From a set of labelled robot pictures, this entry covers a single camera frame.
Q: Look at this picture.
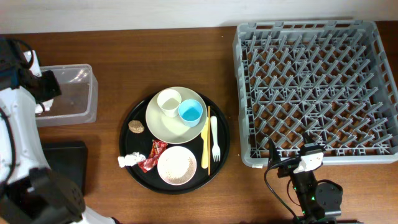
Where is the yellow plastic knife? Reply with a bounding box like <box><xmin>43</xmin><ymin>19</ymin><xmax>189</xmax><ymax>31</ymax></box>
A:
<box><xmin>200</xmin><ymin>118</ymin><xmax>208</xmax><ymax>169</ymax></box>

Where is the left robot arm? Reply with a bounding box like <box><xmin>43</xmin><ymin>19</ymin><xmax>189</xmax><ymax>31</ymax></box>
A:
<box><xmin>1</xmin><ymin>38</ymin><xmax>118</xmax><ymax>223</ymax></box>

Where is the white plastic fork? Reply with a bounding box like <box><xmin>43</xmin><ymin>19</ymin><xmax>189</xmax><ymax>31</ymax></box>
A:
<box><xmin>210</xmin><ymin>116</ymin><xmax>221</xmax><ymax>162</ymax></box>

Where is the red snack wrapper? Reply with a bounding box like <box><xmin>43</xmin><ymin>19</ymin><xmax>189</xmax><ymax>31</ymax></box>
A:
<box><xmin>137</xmin><ymin>140</ymin><xmax>168</xmax><ymax>173</ymax></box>

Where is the brown cookie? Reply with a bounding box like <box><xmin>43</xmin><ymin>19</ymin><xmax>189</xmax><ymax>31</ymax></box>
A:
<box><xmin>128</xmin><ymin>120</ymin><xmax>145</xmax><ymax>134</ymax></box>

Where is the black rectangular bin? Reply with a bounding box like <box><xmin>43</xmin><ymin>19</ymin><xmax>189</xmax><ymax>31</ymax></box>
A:
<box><xmin>42</xmin><ymin>141</ymin><xmax>88</xmax><ymax>195</ymax></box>

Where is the round black tray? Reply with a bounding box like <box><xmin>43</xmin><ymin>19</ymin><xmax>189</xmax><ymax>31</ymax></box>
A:
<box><xmin>119</xmin><ymin>86</ymin><xmax>231</xmax><ymax>194</ymax></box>

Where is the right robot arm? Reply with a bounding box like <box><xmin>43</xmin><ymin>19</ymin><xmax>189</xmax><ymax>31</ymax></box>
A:
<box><xmin>264</xmin><ymin>133</ymin><xmax>343</xmax><ymax>223</ymax></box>

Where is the wooden chopstick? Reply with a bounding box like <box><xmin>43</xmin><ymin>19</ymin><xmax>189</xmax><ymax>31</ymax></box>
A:
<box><xmin>207</xmin><ymin>106</ymin><xmax>211</xmax><ymax>176</ymax></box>

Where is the grey dishwasher rack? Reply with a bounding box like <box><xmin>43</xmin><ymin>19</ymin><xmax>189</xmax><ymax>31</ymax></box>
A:
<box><xmin>233</xmin><ymin>21</ymin><xmax>397</xmax><ymax>168</ymax></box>

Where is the clear plastic bin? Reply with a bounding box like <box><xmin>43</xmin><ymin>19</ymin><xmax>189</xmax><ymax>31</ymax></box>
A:
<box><xmin>36</xmin><ymin>64</ymin><xmax>98</xmax><ymax>127</ymax></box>

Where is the large beige plate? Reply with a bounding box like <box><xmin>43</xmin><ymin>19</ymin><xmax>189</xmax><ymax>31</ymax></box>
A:
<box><xmin>146</xmin><ymin>86</ymin><xmax>207</xmax><ymax>144</ymax></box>

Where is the light blue cup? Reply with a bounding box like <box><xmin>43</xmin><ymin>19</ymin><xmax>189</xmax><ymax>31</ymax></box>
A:
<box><xmin>178</xmin><ymin>99</ymin><xmax>203</xmax><ymax>127</ymax></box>

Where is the small pink bowl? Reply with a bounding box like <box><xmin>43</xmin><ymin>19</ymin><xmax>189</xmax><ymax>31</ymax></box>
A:
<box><xmin>157</xmin><ymin>146</ymin><xmax>197</xmax><ymax>185</ymax></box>

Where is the cream cup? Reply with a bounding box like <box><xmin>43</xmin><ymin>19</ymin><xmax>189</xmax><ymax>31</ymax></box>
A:
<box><xmin>157</xmin><ymin>88</ymin><xmax>182</xmax><ymax>118</ymax></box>

